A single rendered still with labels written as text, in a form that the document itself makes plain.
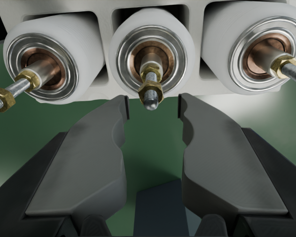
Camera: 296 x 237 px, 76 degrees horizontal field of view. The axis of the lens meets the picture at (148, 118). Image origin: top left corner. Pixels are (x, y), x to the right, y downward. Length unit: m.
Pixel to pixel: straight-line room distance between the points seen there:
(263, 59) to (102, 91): 0.22
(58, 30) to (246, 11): 0.19
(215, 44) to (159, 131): 0.38
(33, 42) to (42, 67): 0.03
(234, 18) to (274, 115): 0.43
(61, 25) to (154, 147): 0.45
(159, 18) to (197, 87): 0.14
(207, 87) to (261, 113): 0.32
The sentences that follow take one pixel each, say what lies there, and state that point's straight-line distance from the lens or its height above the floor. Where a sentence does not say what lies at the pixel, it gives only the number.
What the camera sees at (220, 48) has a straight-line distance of 0.23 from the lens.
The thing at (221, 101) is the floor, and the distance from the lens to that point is 0.54.
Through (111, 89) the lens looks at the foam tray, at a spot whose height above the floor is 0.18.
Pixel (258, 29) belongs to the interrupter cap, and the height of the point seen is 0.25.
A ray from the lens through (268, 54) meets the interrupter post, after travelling 0.22.
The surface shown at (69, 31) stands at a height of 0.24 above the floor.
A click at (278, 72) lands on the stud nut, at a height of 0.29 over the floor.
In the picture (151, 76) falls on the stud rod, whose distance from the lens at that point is 0.16.
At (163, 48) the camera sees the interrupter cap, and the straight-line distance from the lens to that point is 0.21.
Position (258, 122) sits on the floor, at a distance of 0.62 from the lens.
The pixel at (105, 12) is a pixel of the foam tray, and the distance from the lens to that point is 0.28.
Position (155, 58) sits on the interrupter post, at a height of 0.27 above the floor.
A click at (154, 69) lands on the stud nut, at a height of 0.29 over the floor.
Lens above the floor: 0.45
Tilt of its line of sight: 57 degrees down
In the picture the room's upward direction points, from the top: 178 degrees counter-clockwise
